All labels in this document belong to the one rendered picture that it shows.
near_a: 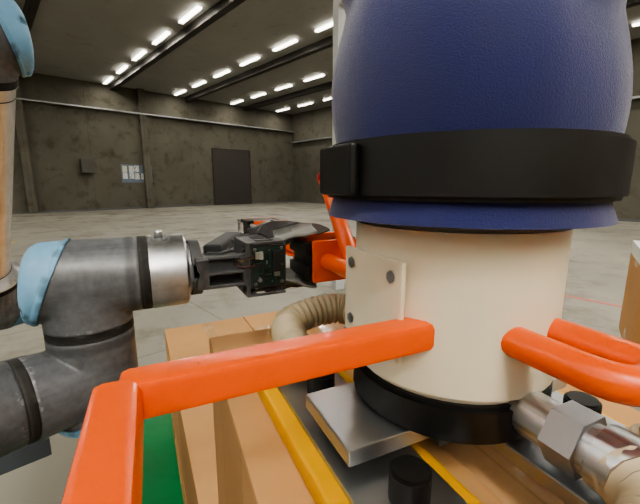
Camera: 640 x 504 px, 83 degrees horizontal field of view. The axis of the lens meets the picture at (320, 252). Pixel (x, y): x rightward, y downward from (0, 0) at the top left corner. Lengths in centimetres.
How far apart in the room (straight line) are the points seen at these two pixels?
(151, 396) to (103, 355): 28
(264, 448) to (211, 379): 18
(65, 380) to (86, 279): 11
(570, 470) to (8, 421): 46
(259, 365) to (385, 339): 8
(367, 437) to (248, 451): 12
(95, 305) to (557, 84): 44
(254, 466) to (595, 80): 36
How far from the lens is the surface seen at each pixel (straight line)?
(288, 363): 22
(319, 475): 32
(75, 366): 48
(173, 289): 46
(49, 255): 47
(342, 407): 33
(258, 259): 46
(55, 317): 47
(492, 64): 24
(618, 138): 27
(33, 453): 101
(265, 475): 35
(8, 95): 84
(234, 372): 21
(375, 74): 26
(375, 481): 31
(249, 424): 40
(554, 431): 30
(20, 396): 47
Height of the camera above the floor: 126
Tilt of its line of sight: 11 degrees down
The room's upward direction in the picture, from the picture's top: straight up
